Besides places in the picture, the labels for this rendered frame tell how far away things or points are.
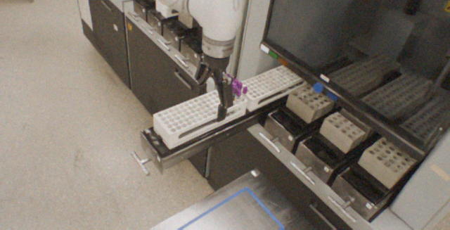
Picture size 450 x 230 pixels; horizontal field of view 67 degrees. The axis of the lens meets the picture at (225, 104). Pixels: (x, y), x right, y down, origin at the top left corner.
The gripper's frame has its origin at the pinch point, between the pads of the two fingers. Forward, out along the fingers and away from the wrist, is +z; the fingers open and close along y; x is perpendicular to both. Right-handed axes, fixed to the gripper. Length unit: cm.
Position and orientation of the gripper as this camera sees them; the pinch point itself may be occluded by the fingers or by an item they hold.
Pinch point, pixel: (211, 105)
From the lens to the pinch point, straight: 108.0
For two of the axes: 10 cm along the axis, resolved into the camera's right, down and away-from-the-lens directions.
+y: 6.1, 5.7, -5.5
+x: 7.8, -3.4, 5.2
